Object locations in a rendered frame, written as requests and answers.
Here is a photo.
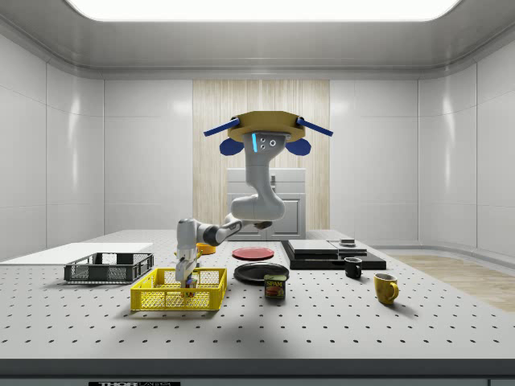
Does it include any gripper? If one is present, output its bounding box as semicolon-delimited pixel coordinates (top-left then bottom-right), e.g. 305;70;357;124
175;258;199;290

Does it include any yellow basket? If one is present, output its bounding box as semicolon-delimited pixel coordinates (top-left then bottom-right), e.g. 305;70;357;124
130;267;228;312

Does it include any black plate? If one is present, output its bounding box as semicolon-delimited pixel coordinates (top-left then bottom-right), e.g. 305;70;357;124
233;262;290;285

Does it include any red plate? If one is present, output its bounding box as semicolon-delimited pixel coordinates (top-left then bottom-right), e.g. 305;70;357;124
232;246;274;261

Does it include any dark grey basket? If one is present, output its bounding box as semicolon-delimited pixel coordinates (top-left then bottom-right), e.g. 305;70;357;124
63;252;155;285

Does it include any flat-sided can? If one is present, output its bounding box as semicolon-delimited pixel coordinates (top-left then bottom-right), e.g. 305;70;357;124
264;274;287;300

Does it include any white cabinet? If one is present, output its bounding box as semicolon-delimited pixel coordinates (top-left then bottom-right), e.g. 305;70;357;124
226;167;307;241

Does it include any white board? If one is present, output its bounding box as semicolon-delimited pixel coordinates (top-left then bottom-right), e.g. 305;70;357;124
0;242;155;265

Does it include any black stove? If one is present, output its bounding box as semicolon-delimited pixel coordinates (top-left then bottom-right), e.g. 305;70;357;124
280;237;387;270

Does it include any black mug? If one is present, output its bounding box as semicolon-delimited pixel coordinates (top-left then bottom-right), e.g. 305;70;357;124
344;257;363;279

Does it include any drone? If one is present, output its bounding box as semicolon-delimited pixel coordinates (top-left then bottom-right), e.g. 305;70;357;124
203;110;335;157

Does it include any yellow mug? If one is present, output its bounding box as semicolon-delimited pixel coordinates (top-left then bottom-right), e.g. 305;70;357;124
373;273;400;306

